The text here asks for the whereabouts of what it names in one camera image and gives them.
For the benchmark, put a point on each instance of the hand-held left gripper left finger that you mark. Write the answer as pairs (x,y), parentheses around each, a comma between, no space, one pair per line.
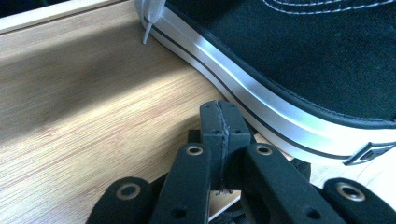
(213,124)

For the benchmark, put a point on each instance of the wooden three-tier shoe rack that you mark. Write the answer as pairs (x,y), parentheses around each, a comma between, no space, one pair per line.
(93,109)

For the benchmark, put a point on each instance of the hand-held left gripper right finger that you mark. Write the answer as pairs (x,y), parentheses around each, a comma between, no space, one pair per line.
(236,127)

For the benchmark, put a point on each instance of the black and white canvas sneaker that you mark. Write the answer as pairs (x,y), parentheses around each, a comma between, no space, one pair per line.
(295,56)

